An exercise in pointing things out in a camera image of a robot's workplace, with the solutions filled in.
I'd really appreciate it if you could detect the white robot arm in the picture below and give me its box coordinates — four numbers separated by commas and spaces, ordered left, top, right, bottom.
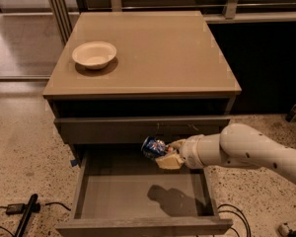
156, 123, 296, 185

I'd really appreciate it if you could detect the metal shelf frame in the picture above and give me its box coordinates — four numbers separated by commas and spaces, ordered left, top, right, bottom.
42, 0, 296, 44

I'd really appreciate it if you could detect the white paper bowl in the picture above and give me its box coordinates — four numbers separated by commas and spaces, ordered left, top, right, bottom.
72, 41, 116, 70

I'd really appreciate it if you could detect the black cable left floor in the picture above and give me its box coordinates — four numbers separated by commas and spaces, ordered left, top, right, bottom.
0, 200, 71, 237

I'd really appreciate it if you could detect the dark object by wall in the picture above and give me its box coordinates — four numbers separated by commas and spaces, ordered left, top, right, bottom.
285, 104, 296, 122

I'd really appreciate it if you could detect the blue pepsi can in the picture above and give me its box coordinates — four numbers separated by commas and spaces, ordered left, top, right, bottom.
141, 136, 166, 160

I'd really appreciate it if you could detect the black power adapter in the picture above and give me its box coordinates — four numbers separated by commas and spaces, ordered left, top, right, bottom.
6, 203, 26, 215

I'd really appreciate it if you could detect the closed grey top drawer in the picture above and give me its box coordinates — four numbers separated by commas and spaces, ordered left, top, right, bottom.
54, 116, 230, 144

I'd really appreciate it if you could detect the black rod on floor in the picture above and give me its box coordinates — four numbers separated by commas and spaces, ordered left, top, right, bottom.
14, 194, 40, 237

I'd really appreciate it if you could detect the blue tape piece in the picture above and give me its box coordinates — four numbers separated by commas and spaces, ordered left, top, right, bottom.
70, 159, 78, 167

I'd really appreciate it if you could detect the grey drawer cabinet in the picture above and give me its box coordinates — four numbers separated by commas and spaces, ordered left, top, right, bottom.
43, 11, 241, 161

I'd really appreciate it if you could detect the open grey middle drawer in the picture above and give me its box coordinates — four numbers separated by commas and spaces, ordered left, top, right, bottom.
56, 145, 233, 237

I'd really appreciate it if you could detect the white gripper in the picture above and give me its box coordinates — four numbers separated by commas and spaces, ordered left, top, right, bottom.
156, 134, 204, 170

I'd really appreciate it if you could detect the white power strip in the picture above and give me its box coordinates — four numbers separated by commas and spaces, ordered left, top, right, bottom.
278, 220, 296, 237

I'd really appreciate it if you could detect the black cables right floor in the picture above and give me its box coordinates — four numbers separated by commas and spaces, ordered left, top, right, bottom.
216, 202, 252, 237

